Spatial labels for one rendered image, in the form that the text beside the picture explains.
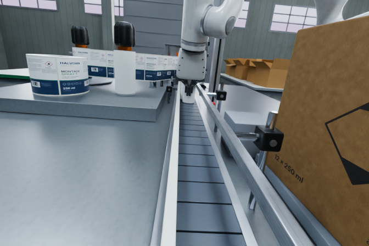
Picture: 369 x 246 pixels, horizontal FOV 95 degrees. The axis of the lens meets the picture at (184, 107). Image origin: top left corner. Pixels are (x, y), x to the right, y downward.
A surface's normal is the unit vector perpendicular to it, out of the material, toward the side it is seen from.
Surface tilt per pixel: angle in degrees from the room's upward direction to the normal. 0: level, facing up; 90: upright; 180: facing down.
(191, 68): 112
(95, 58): 90
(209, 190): 0
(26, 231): 0
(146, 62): 90
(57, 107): 90
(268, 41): 90
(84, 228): 0
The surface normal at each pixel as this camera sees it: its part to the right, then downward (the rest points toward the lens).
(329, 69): -0.99, -0.05
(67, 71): 0.73, 0.25
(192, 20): -0.53, 0.46
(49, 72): 0.24, 0.29
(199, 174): 0.08, -0.96
